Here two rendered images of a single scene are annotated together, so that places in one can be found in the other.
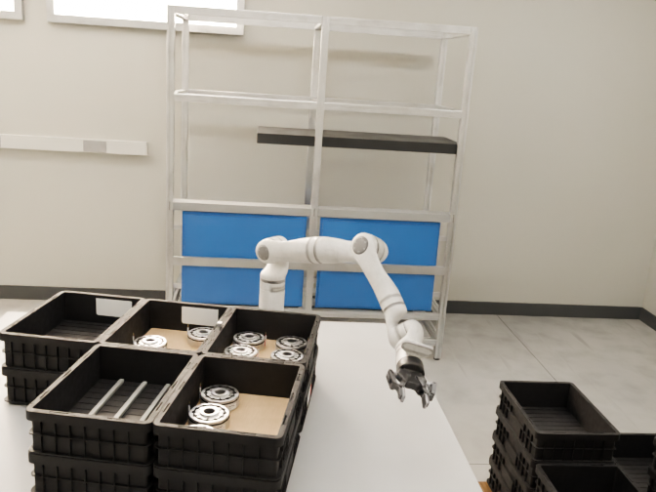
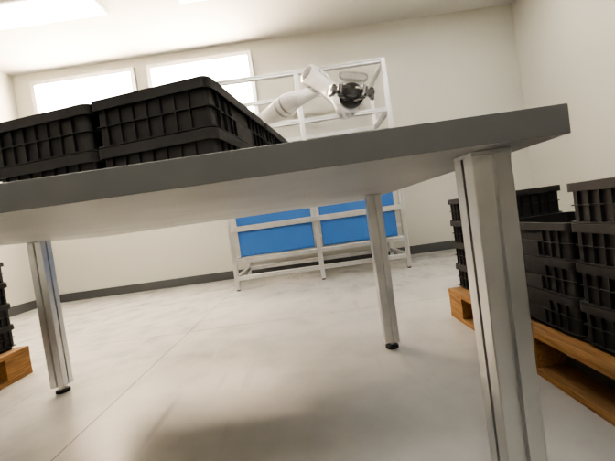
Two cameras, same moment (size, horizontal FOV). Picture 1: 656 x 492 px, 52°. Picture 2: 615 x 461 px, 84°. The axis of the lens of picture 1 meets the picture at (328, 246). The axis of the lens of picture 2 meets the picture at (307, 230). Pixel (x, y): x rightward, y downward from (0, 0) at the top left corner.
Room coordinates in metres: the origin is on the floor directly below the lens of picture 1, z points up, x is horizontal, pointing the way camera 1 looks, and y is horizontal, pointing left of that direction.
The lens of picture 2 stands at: (0.63, -0.17, 0.60)
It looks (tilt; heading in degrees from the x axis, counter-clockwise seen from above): 2 degrees down; 6
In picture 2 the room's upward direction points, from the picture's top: 8 degrees counter-clockwise
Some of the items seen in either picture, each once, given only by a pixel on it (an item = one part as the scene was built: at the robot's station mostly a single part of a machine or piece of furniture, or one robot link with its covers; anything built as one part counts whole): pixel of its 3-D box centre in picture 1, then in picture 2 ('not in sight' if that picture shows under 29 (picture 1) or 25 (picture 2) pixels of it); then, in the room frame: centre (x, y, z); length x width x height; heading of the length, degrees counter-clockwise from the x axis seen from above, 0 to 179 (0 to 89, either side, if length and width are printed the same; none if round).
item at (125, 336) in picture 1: (171, 342); not in sight; (1.97, 0.47, 0.87); 0.40 x 0.30 x 0.11; 175
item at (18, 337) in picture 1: (77, 317); not in sight; (2.00, 0.77, 0.92); 0.40 x 0.30 x 0.02; 175
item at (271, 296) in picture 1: (271, 302); not in sight; (2.35, 0.19, 0.89); 0.09 x 0.09 x 0.17; 5
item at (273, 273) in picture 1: (273, 260); not in sight; (2.35, 0.19, 1.05); 0.09 x 0.09 x 0.17; 55
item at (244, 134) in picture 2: (235, 414); (194, 135); (1.55, 0.20, 0.87); 0.40 x 0.30 x 0.11; 175
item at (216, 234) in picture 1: (243, 260); (274, 223); (3.85, 0.49, 0.60); 0.72 x 0.03 x 0.56; 96
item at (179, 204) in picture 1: (313, 211); not in sight; (3.92, 0.10, 0.91); 1.70 x 0.10 x 0.05; 96
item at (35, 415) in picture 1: (120, 383); (99, 137); (1.57, 0.50, 0.92); 0.40 x 0.30 x 0.02; 175
